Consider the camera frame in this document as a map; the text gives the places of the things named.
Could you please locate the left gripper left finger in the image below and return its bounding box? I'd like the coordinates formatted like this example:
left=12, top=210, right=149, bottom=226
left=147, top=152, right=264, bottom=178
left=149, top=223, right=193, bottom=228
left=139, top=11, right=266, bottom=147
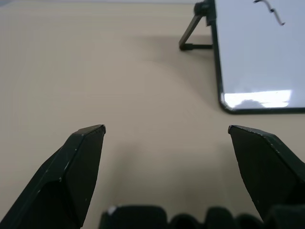
left=0, top=124, right=107, bottom=229

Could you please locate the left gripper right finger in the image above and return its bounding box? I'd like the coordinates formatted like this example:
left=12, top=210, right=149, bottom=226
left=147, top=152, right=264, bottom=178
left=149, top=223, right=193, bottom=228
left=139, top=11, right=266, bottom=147
left=228, top=125, right=305, bottom=223

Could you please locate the black-framed whiteboard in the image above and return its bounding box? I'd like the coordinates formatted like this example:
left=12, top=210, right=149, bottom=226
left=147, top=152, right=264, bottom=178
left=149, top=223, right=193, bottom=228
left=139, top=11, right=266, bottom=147
left=209, top=0, right=305, bottom=115

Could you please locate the black whiteboard stand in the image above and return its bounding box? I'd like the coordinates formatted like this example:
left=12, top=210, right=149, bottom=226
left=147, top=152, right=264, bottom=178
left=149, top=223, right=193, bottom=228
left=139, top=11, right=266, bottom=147
left=178, top=0, right=216, bottom=52

